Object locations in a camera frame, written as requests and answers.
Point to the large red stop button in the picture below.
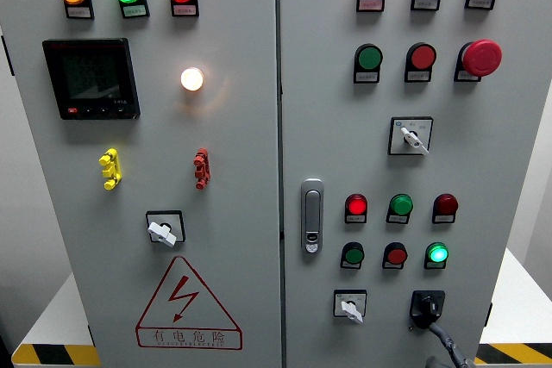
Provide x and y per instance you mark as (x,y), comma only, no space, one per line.
(482,58)

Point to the flat green push button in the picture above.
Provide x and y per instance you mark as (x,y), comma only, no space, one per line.
(370,58)

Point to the black door hinge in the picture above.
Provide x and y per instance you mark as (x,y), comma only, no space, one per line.
(488,314)
(91,335)
(8,55)

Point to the small green push button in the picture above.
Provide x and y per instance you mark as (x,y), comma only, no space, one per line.
(353,255)

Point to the red warning triangle sign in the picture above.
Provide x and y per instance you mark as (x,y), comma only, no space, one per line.
(183,295)

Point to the pale grey cabinet door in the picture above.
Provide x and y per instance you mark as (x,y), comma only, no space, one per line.
(334,126)
(237,148)

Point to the silver door lock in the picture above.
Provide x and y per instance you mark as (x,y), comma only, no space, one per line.
(312,213)

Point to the small green round lamp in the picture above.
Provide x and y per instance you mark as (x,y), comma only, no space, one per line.
(401,205)
(437,253)

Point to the black yellow striped tape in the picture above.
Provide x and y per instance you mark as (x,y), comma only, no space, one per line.
(513,354)
(54,355)

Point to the small red push button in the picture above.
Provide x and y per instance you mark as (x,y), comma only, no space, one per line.
(396,256)

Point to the black display meter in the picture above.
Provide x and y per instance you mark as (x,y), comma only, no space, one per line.
(90,77)

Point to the small label plate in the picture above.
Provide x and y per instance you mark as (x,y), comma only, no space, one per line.
(355,219)
(367,77)
(417,76)
(185,10)
(443,220)
(371,4)
(424,3)
(392,266)
(134,10)
(397,220)
(434,265)
(350,265)
(79,12)
(466,76)
(478,2)

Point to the flat red push button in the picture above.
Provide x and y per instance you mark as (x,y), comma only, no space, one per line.
(422,57)

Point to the white round lamp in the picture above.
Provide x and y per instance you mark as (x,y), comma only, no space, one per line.
(192,79)

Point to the black knob turn switch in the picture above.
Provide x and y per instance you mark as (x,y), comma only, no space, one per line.
(424,304)

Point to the small red round lamp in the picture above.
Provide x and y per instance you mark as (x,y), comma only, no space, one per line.
(356,204)
(447,204)

